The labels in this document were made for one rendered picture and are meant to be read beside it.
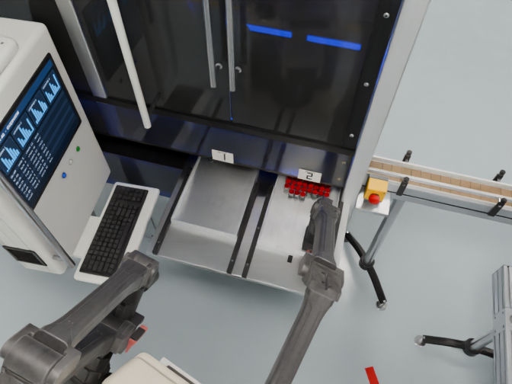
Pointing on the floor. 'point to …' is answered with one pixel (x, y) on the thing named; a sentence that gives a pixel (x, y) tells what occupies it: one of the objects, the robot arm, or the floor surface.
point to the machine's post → (384, 94)
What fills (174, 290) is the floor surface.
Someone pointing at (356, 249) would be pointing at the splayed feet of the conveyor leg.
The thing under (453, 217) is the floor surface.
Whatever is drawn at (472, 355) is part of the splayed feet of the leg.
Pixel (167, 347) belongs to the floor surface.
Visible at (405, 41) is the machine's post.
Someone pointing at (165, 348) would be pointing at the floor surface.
